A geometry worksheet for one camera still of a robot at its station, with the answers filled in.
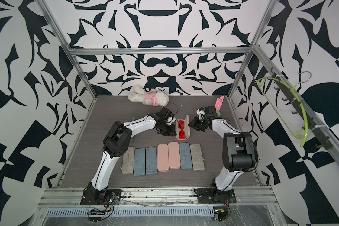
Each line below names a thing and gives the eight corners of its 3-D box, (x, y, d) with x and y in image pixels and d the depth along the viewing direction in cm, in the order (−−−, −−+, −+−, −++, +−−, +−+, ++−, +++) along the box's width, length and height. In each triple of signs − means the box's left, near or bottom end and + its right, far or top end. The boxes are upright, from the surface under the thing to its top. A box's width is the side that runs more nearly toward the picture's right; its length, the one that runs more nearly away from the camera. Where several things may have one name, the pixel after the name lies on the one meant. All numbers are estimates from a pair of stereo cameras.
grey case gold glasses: (180, 170, 85) (181, 168, 82) (179, 145, 95) (179, 142, 92) (191, 170, 85) (192, 168, 82) (189, 145, 95) (190, 142, 92)
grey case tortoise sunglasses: (134, 177, 81) (133, 175, 79) (135, 150, 91) (134, 148, 89) (145, 175, 82) (144, 174, 80) (145, 149, 92) (144, 147, 90)
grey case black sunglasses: (192, 170, 84) (193, 168, 82) (190, 145, 94) (190, 143, 92) (204, 170, 84) (205, 168, 82) (200, 145, 94) (201, 143, 92)
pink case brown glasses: (156, 172, 83) (156, 171, 81) (157, 146, 94) (157, 144, 92) (168, 172, 83) (168, 171, 81) (168, 146, 94) (168, 144, 92)
